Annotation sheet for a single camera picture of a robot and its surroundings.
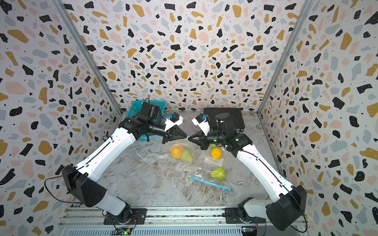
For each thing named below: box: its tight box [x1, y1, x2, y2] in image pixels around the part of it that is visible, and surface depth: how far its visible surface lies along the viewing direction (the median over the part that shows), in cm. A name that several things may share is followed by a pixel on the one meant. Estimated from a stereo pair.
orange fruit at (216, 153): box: [210, 147, 222, 160], surface depth 94 cm
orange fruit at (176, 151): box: [170, 145, 184, 159], surface depth 89 cm
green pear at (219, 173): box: [209, 166, 226, 180], surface depth 85 cm
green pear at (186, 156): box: [180, 149, 193, 163], surface depth 92 cm
